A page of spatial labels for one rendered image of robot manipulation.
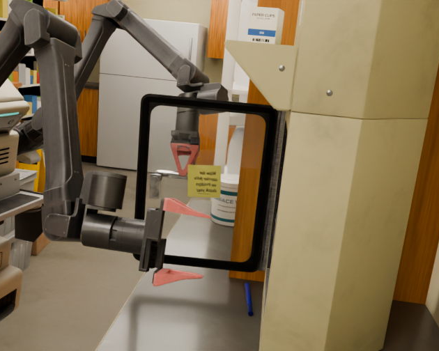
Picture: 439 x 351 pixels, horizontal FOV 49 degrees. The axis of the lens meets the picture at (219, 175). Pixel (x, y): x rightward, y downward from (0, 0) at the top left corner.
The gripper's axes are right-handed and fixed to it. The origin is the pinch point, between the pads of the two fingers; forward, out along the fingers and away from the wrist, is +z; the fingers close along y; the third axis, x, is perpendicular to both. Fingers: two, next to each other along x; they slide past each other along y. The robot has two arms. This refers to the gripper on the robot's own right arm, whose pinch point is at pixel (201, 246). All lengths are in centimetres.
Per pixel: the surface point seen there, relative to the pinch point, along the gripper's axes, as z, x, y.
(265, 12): 5.2, 0.5, 39.9
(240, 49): 2.4, -5.8, 31.4
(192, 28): -99, 454, 192
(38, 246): -145, 252, -44
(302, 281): 17.2, 4.9, -3.8
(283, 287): 14.4, 5.3, -5.5
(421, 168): 44, 37, 21
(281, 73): 9.2, -4.9, 28.6
